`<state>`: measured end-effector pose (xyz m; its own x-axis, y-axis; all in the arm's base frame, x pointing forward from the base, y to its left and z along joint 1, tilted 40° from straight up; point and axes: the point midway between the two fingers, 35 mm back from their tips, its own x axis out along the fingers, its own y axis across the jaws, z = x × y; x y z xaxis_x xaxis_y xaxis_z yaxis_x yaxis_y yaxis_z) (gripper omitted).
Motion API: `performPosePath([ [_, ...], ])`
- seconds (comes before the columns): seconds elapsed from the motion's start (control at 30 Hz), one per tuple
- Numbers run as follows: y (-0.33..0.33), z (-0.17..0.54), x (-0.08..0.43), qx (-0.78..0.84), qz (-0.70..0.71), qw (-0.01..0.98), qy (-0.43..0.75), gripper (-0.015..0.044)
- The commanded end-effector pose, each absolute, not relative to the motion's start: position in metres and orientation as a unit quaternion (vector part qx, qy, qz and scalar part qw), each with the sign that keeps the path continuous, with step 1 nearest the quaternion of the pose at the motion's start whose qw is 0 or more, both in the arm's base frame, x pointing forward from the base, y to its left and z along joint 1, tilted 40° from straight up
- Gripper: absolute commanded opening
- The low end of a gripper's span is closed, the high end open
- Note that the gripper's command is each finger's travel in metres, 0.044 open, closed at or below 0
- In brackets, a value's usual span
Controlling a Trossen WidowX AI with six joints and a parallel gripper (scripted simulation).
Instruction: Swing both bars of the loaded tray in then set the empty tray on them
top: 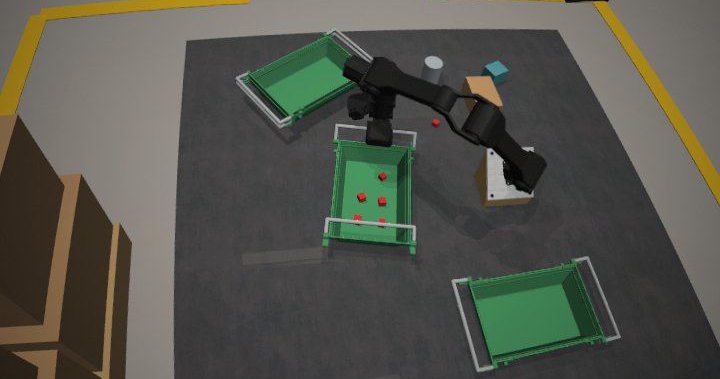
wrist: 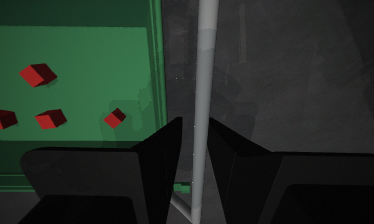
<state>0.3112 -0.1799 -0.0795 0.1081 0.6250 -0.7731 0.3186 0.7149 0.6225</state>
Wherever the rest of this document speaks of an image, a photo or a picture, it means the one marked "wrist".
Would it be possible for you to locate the green plastic tray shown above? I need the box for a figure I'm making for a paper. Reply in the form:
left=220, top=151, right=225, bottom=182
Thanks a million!
left=0, top=0, right=168, bottom=192

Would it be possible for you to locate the small red block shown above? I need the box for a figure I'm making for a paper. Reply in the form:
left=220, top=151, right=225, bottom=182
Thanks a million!
left=0, top=110, right=18, bottom=129
left=104, top=108, right=127, bottom=129
left=19, top=63, right=57, bottom=87
left=34, top=109, right=67, bottom=129

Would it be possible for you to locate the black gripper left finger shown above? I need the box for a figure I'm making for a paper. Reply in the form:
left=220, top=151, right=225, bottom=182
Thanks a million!
left=20, top=117, right=182, bottom=224

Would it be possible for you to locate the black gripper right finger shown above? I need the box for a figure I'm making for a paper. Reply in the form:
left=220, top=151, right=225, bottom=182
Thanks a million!
left=207, top=117, right=374, bottom=224

